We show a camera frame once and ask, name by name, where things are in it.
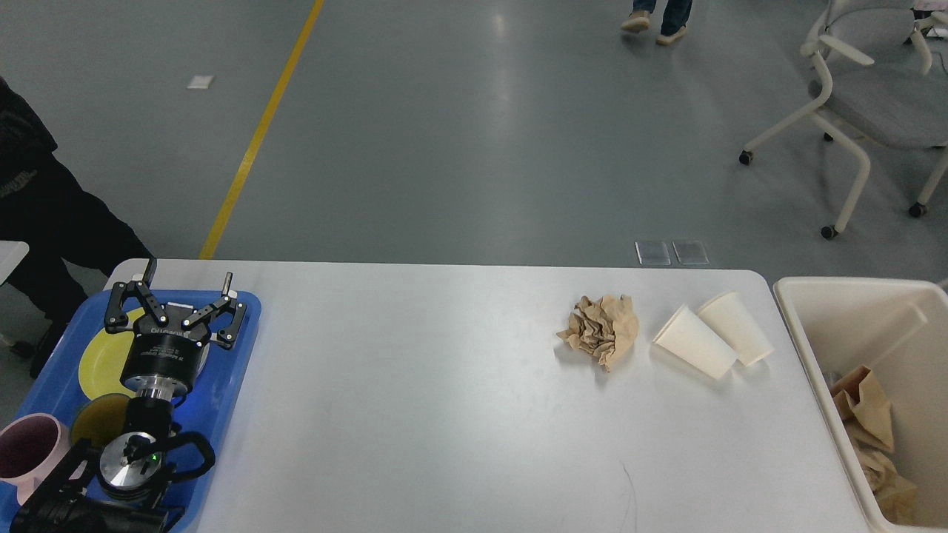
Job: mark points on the grey office chair right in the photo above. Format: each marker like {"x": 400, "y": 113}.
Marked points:
{"x": 891, "y": 105}

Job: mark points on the left floor socket plate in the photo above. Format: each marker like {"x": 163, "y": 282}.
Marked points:
{"x": 652, "y": 253}

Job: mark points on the blue plastic tray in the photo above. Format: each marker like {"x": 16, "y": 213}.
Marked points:
{"x": 222, "y": 414}

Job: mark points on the brown paper top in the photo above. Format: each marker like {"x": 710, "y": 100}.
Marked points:
{"x": 605, "y": 329}

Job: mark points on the beige plastic bin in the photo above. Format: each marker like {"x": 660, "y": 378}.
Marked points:
{"x": 898, "y": 329}

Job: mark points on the person in dark clothes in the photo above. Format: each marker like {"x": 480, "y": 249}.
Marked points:
{"x": 44, "y": 206}

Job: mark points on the right floor socket plate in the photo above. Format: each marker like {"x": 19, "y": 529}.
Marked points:
{"x": 691, "y": 252}

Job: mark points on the yellow plastic plate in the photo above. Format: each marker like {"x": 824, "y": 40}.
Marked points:
{"x": 102, "y": 362}

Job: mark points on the dark green mug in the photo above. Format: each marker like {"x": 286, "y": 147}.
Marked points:
{"x": 101, "y": 421}

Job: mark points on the white side table corner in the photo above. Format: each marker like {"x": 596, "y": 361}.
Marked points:
{"x": 12, "y": 252}

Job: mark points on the white cup behind gripper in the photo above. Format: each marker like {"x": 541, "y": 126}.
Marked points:
{"x": 731, "y": 320}

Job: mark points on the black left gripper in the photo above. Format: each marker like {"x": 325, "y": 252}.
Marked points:
{"x": 158, "y": 351}

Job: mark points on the pink ribbed mug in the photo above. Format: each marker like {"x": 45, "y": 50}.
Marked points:
{"x": 31, "y": 447}

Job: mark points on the white paper cup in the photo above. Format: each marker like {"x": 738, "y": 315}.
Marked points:
{"x": 688, "y": 337}

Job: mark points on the floor socket plate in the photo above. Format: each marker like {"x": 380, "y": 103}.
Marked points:
{"x": 652, "y": 253}
{"x": 691, "y": 252}

